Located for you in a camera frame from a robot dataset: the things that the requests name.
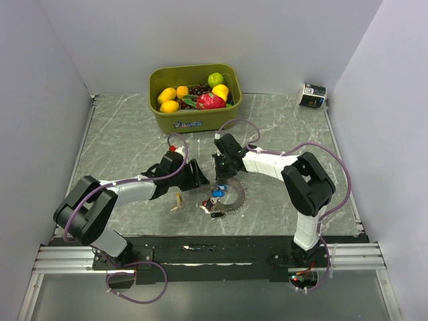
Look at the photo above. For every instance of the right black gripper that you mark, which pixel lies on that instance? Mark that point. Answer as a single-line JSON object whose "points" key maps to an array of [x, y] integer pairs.
{"points": [[221, 174]]}

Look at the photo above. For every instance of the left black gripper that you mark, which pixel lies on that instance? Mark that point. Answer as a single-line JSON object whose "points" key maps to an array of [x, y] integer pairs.
{"points": [[196, 179]]}

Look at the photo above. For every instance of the black key tag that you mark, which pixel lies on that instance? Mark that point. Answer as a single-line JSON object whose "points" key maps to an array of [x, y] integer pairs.
{"points": [[217, 215]]}

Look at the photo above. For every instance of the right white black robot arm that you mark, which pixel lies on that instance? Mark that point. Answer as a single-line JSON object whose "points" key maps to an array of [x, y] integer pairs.
{"points": [[309, 187]]}

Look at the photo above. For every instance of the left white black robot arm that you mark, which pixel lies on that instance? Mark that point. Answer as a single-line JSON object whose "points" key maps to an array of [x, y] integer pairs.
{"points": [[85, 211]]}

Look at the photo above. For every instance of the brass key with yellow tag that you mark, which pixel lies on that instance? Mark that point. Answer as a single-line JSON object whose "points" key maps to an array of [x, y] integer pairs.
{"points": [[179, 201]]}

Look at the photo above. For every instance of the olive green plastic bin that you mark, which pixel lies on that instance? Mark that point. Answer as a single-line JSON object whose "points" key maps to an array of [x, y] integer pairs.
{"points": [[192, 120]]}

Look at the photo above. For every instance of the yellow mango lower left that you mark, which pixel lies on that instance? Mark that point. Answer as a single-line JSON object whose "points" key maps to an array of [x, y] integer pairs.
{"points": [[169, 106]]}

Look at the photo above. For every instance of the yellow mango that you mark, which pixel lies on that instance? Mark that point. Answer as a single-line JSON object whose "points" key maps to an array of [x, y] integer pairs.
{"points": [[167, 94], [169, 106]]}

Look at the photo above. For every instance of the dark grape bunch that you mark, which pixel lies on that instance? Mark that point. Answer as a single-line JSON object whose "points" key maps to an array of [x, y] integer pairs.
{"points": [[189, 101]]}

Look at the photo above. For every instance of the green apple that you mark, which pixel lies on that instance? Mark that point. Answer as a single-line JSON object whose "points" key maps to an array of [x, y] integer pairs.
{"points": [[215, 79]]}

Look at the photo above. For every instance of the small orange fruit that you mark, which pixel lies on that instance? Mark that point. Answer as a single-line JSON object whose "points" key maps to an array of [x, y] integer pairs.
{"points": [[182, 91]]}

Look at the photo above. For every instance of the yellow mango upper left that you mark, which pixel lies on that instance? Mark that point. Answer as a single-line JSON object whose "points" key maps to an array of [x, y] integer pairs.
{"points": [[167, 94]]}

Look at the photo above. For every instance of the black white roll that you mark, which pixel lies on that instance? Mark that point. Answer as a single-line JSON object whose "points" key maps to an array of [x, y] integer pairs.
{"points": [[312, 96]]}

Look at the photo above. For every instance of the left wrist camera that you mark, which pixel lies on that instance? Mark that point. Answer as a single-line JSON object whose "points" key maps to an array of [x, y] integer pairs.
{"points": [[177, 149]]}

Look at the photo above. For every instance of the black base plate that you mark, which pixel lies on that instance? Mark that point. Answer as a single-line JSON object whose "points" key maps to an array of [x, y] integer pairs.
{"points": [[219, 258]]}

